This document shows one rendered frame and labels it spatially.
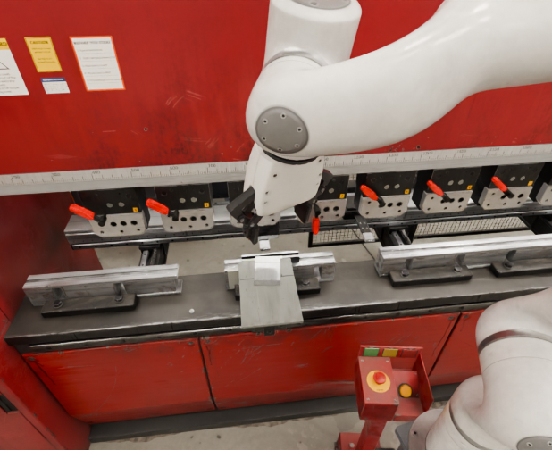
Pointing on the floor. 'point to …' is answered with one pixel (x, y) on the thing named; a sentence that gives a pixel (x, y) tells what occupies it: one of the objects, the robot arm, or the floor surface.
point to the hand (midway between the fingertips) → (277, 223)
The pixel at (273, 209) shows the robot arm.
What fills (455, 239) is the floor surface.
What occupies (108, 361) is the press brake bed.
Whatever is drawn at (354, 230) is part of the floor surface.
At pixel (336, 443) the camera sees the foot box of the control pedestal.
